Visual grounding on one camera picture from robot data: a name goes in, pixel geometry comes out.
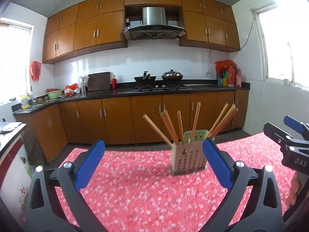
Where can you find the black wok with lid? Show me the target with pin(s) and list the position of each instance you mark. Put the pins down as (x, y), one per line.
(144, 77)

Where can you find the small cup on windowsill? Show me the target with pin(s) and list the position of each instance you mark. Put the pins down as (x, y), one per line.
(286, 82)

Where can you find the red bags in corner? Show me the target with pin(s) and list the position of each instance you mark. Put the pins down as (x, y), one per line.
(225, 64)

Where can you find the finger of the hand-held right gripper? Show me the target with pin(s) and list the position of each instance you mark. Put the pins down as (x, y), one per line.
(277, 135)
(295, 123)

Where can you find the red floral tablecloth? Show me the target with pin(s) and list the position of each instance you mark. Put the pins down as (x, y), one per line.
(144, 193)

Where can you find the yellow dish soap bottle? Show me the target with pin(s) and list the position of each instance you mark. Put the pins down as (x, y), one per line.
(24, 102)

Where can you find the person's right hand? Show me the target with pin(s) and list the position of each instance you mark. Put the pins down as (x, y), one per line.
(294, 188)

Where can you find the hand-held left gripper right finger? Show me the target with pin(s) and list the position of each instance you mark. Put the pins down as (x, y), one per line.
(217, 164)

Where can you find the wok with glass lid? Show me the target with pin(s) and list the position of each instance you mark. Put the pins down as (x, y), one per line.
(171, 76)

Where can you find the metal faucet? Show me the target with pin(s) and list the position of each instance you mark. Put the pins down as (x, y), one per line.
(32, 96)

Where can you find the black kitchen countertop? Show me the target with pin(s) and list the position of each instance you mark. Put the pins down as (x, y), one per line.
(205, 88)

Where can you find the red hanging plastic bag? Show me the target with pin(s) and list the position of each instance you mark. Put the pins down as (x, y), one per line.
(35, 71)

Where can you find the dark cutting board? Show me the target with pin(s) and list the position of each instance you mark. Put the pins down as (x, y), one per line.
(99, 81)

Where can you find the clear cup rack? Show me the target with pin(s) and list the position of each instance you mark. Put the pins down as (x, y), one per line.
(83, 83)

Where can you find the white wall socket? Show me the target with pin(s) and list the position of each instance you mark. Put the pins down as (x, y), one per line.
(208, 74)

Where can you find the red bottle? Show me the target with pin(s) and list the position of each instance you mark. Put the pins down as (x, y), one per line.
(114, 82)

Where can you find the red and white plastic bag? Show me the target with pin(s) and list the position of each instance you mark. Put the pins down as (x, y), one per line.
(71, 89)

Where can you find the beige perforated chopstick holder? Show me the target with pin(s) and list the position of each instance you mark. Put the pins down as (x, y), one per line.
(185, 157)

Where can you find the steel range hood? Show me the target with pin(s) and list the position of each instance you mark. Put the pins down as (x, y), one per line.
(153, 26)

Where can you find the black gas stove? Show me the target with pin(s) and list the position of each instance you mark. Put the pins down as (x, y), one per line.
(159, 87)

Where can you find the bright window with cup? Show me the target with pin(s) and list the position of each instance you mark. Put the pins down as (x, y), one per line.
(284, 48)

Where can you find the green basin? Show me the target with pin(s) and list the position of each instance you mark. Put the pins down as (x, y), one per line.
(55, 94)

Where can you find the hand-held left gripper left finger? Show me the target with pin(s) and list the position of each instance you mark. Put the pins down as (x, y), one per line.
(89, 164)

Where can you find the bright window above sink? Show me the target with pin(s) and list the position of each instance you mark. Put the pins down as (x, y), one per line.
(14, 62)

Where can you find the brown kitchen base cabinets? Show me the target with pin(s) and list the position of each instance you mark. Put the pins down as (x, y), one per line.
(115, 118)

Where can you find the white floral appliance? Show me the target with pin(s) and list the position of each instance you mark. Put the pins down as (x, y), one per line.
(12, 174)

